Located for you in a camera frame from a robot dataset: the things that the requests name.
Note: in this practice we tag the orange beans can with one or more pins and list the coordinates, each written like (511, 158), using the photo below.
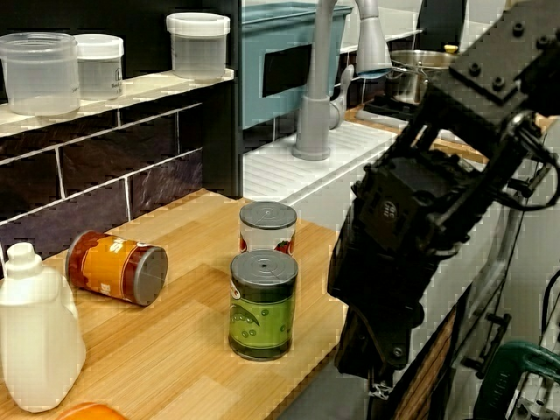
(109, 267)

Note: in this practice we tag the grey toy faucet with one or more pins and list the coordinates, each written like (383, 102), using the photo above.
(312, 122)

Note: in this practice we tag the teal plastic bin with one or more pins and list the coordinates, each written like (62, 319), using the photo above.
(284, 30)

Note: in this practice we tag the black kitchen frame post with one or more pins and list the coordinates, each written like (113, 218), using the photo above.
(225, 144)
(439, 22)

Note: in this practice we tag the orange salmon sushi toy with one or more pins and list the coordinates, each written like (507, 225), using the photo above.
(87, 413)

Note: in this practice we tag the white toy sink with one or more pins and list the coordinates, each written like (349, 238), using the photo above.
(280, 175)

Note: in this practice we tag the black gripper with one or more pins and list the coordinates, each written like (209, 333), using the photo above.
(402, 219)

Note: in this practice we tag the green peas can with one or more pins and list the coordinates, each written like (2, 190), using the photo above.
(262, 315)

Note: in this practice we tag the grey toy stove top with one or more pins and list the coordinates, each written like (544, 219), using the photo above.
(385, 109)

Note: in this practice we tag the small yellow object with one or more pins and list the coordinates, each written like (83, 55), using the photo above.
(450, 48)

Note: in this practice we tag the clear lidless plastic jar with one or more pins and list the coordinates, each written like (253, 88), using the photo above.
(39, 74)

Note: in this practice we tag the white plastic detergent bottle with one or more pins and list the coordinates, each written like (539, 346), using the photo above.
(39, 332)

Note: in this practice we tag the labelled jar with white lid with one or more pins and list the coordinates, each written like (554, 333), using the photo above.
(100, 65)

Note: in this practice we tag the white tomato can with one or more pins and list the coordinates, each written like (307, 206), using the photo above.
(267, 227)

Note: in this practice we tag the steel cooking pot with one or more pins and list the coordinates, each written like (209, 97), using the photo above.
(407, 74)

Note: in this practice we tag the plain jar with white lid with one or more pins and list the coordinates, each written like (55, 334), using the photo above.
(199, 48)

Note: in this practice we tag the green clamp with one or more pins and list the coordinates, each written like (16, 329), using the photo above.
(512, 363)

